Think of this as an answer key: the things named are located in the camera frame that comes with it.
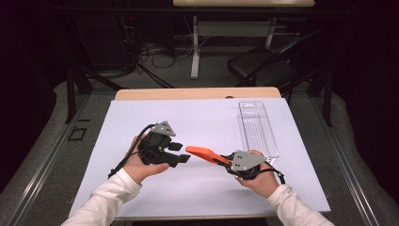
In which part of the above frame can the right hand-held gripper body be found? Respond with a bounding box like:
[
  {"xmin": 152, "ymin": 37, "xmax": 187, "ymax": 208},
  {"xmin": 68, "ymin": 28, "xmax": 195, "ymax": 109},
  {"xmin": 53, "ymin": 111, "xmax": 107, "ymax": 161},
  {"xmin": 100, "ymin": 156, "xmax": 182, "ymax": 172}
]
[{"xmin": 224, "ymin": 150, "xmax": 267, "ymax": 181}]

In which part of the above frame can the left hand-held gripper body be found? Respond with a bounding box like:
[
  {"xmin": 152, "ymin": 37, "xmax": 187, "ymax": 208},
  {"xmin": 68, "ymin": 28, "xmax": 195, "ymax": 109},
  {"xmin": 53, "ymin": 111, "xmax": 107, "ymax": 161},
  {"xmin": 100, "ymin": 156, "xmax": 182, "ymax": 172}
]
[{"xmin": 137, "ymin": 121, "xmax": 177, "ymax": 167}]

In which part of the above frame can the orange phone case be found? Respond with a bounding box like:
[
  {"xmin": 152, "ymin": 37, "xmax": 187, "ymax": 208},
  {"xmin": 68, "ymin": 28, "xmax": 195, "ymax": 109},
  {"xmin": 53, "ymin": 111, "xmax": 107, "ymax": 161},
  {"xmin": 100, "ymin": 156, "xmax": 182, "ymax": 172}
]
[{"xmin": 184, "ymin": 145, "xmax": 233, "ymax": 167}]

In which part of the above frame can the clear plastic container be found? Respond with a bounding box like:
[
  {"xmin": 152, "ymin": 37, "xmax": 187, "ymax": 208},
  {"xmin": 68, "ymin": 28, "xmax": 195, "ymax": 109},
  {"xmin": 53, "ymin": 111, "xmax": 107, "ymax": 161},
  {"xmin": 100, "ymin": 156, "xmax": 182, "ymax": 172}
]
[{"xmin": 237, "ymin": 100, "xmax": 280, "ymax": 166}]

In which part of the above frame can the person's left hand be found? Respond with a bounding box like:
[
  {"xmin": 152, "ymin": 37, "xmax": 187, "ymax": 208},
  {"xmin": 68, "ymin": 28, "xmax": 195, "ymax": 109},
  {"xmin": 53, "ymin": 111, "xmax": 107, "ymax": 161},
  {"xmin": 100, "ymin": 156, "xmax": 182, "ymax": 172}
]
[{"xmin": 122, "ymin": 134, "xmax": 170, "ymax": 185}]

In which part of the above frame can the person's right hand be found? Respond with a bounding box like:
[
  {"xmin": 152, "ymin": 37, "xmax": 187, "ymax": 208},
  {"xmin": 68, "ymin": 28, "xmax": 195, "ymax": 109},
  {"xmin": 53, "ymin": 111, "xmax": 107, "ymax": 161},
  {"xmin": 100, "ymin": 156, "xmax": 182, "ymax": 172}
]
[{"xmin": 235, "ymin": 150, "xmax": 280, "ymax": 200}]

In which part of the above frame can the white paper sheet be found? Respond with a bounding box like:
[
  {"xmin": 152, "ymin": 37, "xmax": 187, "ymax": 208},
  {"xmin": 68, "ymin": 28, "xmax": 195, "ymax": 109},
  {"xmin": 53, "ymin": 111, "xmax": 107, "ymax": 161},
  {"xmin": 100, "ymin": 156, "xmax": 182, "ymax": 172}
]
[{"xmin": 68, "ymin": 97, "xmax": 332, "ymax": 219}]

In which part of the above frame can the black chair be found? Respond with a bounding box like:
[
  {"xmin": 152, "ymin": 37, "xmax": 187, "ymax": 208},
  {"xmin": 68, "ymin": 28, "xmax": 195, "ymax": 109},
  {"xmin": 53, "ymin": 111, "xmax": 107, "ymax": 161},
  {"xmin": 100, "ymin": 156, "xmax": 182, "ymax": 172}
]
[{"xmin": 227, "ymin": 28, "xmax": 334, "ymax": 97}]

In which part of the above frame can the black metal stand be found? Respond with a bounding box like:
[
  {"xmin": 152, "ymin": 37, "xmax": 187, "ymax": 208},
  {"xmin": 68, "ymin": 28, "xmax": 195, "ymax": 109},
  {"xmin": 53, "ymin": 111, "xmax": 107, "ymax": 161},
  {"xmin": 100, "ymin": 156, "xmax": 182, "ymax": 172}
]
[{"xmin": 64, "ymin": 15, "xmax": 126, "ymax": 124}]

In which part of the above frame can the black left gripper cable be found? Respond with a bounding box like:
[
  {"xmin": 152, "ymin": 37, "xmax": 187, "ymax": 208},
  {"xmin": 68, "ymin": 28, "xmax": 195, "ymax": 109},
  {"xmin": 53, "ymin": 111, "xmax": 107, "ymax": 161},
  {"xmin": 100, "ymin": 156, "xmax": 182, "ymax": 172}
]
[{"xmin": 107, "ymin": 123, "xmax": 157, "ymax": 180}]

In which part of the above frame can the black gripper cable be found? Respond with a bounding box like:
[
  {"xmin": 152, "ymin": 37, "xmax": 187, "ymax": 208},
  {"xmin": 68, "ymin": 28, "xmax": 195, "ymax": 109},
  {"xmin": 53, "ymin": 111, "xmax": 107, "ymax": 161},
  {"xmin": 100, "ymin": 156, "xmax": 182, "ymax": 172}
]
[
  {"xmin": 256, "ymin": 160, "xmax": 286, "ymax": 186},
  {"xmin": 107, "ymin": 123, "xmax": 157, "ymax": 180}
]

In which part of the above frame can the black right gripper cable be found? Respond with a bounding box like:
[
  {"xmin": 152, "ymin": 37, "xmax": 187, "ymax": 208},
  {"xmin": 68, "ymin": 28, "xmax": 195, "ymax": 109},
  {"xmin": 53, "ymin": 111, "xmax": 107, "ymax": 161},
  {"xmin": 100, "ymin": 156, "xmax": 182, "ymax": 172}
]
[{"xmin": 256, "ymin": 160, "xmax": 286, "ymax": 186}]

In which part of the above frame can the black floor socket frame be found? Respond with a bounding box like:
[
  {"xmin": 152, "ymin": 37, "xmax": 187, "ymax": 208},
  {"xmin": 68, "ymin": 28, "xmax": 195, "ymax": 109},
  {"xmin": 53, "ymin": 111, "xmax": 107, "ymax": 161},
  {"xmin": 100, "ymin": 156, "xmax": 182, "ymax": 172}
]
[{"xmin": 68, "ymin": 126, "xmax": 88, "ymax": 142}]

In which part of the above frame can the bundle of floor cables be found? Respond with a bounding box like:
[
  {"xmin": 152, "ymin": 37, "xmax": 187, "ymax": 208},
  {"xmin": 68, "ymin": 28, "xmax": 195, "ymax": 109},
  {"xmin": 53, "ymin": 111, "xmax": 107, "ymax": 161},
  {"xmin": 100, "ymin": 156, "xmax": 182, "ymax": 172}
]
[{"xmin": 137, "ymin": 39, "xmax": 197, "ymax": 69}]

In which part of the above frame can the metal floor rail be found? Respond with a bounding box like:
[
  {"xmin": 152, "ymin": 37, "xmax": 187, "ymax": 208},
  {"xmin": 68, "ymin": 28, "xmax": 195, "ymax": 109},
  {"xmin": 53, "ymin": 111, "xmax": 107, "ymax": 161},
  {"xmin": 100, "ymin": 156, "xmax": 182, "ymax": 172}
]
[
  {"xmin": 4, "ymin": 93, "xmax": 92, "ymax": 226},
  {"xmin": 313, "ymin": 97, "xmax": 381, "ymax": 226}
]

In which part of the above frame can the white metal frame desk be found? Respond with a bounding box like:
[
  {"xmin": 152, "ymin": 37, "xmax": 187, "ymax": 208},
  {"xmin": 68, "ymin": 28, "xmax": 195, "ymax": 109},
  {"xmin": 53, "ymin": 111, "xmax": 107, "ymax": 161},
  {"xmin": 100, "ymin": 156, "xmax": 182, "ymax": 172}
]
[{"xmin": 172, "ymin": 0, "xmax": 316, "ymax": 80}]

